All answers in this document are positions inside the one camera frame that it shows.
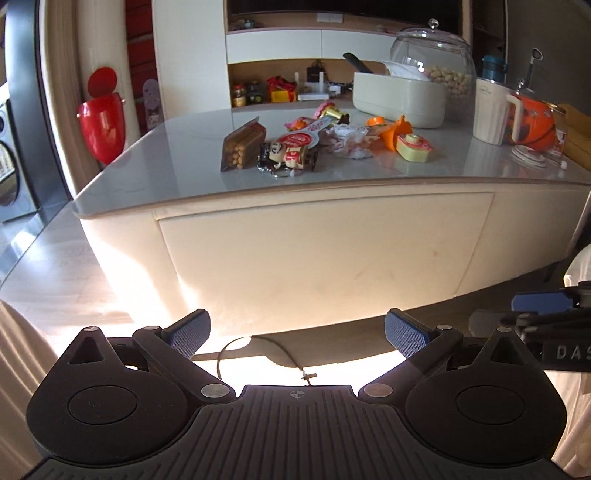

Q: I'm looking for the yellow pink toy camera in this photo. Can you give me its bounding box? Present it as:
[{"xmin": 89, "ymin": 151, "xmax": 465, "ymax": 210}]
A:
[{"xmin": 396, "ymin": 133, "xmax": 433, "ymax": 163}]

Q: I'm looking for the biscuit stick box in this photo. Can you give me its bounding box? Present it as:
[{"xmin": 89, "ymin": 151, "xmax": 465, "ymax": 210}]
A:
[{"xmin": 221, "ymin": 118, "xmax": 266, "ymax": 172}]

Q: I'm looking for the red dress doll keychain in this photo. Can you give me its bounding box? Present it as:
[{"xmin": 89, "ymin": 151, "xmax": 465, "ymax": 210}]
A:
[{"xmin": 256, "ymin": 141, "xmax": 318, "ymax": 178}]

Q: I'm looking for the orange plastic shell half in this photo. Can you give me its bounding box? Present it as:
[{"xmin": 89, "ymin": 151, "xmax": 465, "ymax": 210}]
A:
[
  {"xmin": 379, "ymin": 115, "xmax": 413, "ymax": 152},
  {"xmin": 367, "ymin": 116, "xmax": 388, "ymax": 127}
]

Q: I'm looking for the spiral lollipop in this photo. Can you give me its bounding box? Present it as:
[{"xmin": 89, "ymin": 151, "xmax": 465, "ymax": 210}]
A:
[{"xmin": 277, "ymin": 116, "xmax": 334, "ymax": 148}]

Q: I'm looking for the pink pig toy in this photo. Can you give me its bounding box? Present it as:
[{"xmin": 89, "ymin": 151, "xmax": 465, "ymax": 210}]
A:
[{"xmin": 284, "ymin": 116, "xmax": 315, "ymax": 132}]

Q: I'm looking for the pink yellow cupcake toy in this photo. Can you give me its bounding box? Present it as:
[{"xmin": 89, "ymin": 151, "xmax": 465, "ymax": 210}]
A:
[{"xmin": 315, "ymin": 101, "xmax": 349, "ymax": 125}]

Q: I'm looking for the white coaster stack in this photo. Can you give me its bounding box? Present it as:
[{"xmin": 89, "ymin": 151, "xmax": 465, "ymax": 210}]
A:
[{"xmin": 511, "ymin": 145, "xmax": 548, "ymax": 169}]

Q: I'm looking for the yellow sofa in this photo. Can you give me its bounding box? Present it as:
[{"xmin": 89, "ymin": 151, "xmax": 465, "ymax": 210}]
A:
[{"xmin": 558, "ymin": 104, "xmax": 590, "ymax": 185}]

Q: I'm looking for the orange round teapot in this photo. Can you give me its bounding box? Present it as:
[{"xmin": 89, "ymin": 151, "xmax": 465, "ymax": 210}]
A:
[{"xmin": 506, "ymin": 94, "xmax": 556, "ymax": 152}]

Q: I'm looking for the cream ribbed pitcher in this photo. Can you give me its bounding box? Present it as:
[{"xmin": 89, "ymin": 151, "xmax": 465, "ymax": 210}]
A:
[{"xmin": 473, "ymin": 78, "xmax": 524, "ymax": 145}]

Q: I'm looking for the white oval tissue box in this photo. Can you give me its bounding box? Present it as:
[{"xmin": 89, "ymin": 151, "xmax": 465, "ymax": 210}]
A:
[{"xmin": 353, "ymin": 72, "xmax": 447, "ymax": 129}]

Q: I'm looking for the blue thermos bottle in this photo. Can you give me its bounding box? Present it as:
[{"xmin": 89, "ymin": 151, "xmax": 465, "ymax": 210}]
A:
[{"xmin": 482, "ymin": 55, "xmax": 507, "ymax": 83}]

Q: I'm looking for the small glass jar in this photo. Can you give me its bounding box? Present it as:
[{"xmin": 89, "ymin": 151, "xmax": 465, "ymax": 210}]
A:
[{"xmin": 231, "ymin": 84, "xmax": 247, "ymax": 108}]

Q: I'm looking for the glass jar with nuts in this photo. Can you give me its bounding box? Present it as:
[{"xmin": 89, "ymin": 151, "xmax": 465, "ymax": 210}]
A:
[{"xmin": 390, "ymin": 19, "xmax": 477, "ymax": 122}]

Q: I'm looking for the red yellow gift box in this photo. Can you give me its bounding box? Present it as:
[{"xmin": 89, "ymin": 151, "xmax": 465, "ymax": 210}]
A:
[{"xmin": 266, "ymin": 76, "xmax": 297, "ymax": 103}]

